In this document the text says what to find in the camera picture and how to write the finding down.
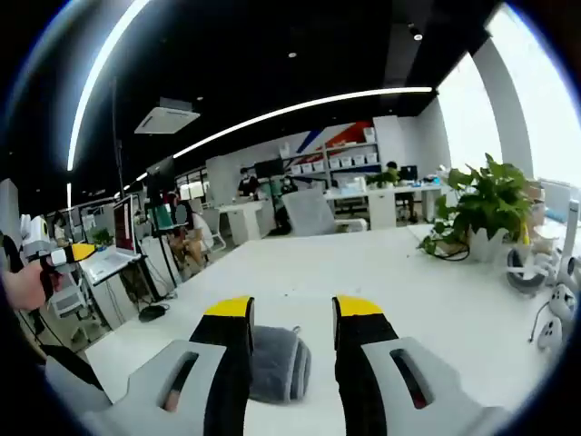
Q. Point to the green potted plant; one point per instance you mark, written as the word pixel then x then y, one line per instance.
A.
pixel 490 200

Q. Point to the white mesh office chair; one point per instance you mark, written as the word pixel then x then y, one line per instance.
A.
pixel 308 211

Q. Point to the white storage shelf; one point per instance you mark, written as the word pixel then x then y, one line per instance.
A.
pixel 349 147

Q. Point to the white standing desk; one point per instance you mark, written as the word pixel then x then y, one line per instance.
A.
pixel 113 281

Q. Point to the silver laptop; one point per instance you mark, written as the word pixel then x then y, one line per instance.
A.
pixel 123 227

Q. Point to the long ceiling light strip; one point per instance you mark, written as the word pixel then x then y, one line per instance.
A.
pixel 88 86
pixel 295 109

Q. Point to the small green plant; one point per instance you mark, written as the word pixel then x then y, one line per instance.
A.
pixel 381 178

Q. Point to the ceiling air conditioner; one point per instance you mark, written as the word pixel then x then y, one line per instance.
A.
pixel 168 117

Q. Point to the grey towel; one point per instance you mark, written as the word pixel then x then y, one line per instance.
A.
pixel 277 363

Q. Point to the white headset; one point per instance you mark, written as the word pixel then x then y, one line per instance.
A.
pixel 522 272

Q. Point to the row of white storage boxes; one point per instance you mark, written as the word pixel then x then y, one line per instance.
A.
pixel 345 161

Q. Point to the white office desk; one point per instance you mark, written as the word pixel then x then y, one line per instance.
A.
pixel 381 200

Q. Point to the teal chair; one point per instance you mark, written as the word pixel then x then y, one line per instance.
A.
pixel 162 217

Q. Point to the white hand controller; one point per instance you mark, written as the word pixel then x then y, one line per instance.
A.
pixel 550 333
pixel 563 300

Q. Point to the black oval device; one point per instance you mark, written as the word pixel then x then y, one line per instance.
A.
pixel 153 312

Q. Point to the black display on stand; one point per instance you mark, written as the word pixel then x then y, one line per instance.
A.
pixel 160 175

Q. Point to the person's left hand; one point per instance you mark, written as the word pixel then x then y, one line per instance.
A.
pixel 27 286

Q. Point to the white cabinet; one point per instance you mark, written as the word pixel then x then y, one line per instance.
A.
pixel 243 220

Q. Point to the black desk monitor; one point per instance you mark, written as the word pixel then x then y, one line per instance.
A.
pixel 408 173

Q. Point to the white rolling chair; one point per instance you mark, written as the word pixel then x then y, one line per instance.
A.
pixel 68 300

